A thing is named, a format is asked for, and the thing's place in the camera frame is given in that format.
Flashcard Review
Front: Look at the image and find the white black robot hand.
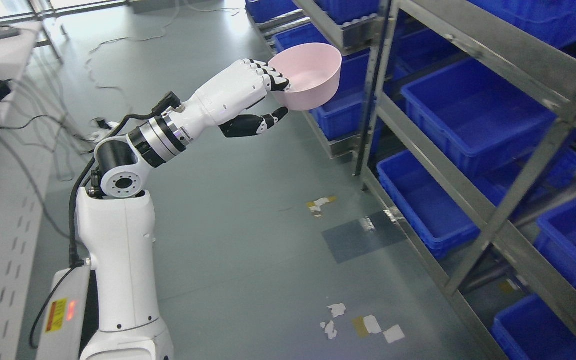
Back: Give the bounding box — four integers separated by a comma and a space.
171, 59, 290, 142

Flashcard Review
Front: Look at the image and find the pink ikea bowl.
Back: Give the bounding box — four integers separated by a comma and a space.
269, 42, 343, 111

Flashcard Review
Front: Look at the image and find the grey robot base box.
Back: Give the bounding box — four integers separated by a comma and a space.
35, 265, 96, 360

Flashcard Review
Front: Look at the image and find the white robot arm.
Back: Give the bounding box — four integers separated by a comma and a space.
71, 112, 195, 360

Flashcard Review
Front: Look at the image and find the steel shelf rack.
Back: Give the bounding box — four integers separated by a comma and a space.
249, 0, 576, 360

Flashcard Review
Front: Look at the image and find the white workbench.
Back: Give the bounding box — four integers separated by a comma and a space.
0, 22, 65, 360

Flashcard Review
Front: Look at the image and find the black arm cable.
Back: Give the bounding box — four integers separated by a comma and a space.
29, 91, 183, 350

